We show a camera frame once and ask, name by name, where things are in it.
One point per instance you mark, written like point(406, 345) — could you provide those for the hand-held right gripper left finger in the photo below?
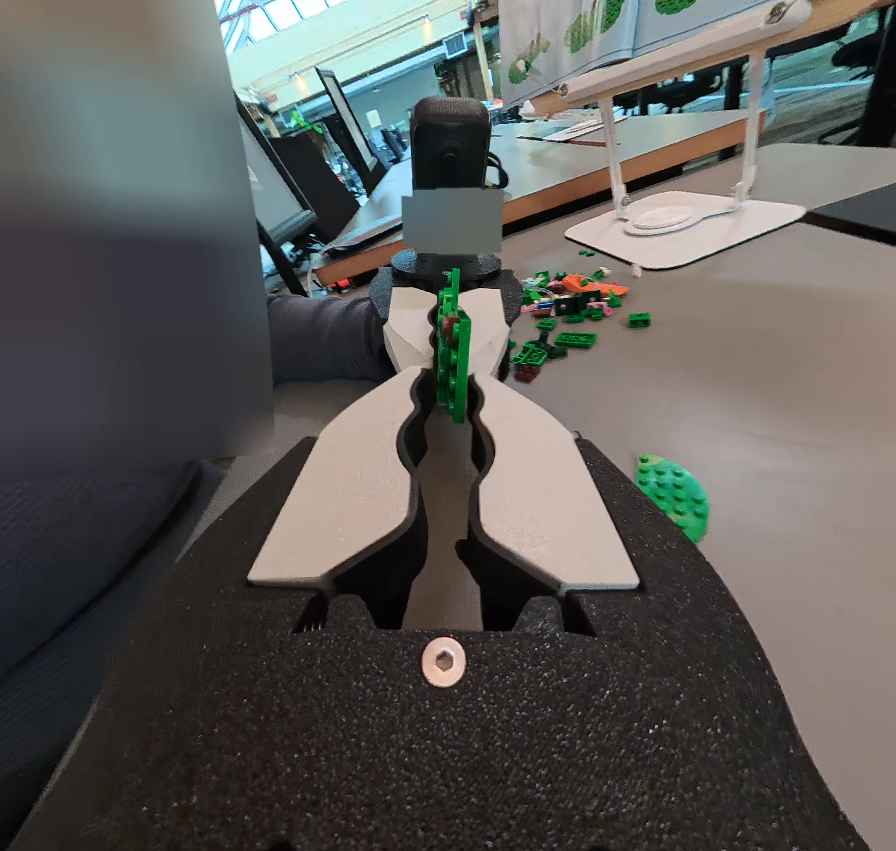
point(343, 501)

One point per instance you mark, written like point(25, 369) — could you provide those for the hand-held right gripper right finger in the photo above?
point(553, 508)

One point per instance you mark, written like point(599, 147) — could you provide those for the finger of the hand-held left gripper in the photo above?
point(490, 333)
point(406, 326)

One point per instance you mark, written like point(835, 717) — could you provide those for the green lego plate assembly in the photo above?
point(448, 375)

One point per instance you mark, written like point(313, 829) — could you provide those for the person's left forearm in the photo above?
point(322, 340)

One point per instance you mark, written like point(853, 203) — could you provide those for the pile of loose lego pieces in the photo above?
point(575, 340)

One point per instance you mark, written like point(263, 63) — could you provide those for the green half-round lego plate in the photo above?
point(672, 497)

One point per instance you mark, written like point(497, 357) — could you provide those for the small green lego brick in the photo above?
point(638, 320)

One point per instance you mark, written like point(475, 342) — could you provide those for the lego instruction booklet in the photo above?
point(630, 25)

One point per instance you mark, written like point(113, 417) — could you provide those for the black computer monitor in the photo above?
point(269, 179)
point(315, 179)
point(346, 123)

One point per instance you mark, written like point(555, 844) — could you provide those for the white papers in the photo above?
point(560, 131)

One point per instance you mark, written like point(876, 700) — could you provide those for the white book stand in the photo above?
point(735, 225)

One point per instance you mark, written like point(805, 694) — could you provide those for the person's dark blue clothing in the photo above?
point(70, 585)

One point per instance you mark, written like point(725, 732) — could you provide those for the black office chair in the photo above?
point(672, 92)
point(868, 60)

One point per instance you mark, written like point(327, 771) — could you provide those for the black desk mat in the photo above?
point(861, 211)

